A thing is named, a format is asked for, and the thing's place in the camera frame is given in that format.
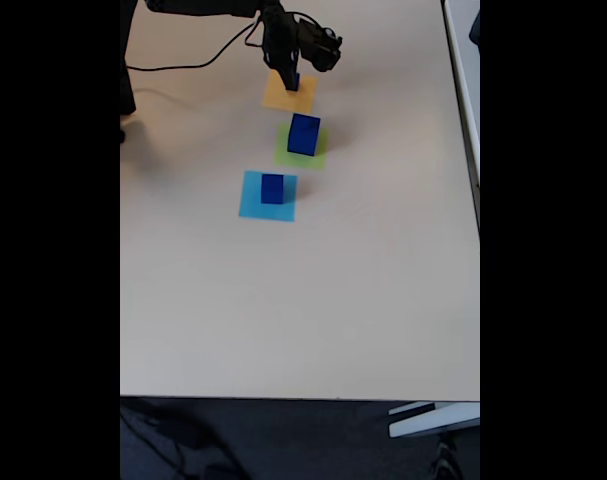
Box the large blue cube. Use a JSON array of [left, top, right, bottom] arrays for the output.
[[286, 113, 322, 158]]

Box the medium blue cube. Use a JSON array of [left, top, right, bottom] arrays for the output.
[[260, 173, 285, 206]]

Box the orange paper square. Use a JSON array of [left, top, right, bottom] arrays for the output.
[[260, 69, 318, 116]]

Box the green paper square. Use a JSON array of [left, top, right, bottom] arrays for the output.
[[273, 122, 330, 172]]

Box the light blue paper square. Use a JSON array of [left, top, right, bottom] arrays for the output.
[[238, 169, 299, 224]]

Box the white neighbouring table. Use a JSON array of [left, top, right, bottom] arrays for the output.
[[441, 0, 481, 234]]

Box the white table foot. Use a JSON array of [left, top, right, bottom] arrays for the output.
[[387, 400, 481, 440]]

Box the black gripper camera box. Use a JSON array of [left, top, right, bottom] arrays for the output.
[[295, 13, 344, 74]]

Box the black floor cable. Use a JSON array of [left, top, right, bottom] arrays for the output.
[[120, 403, 247, 480]]

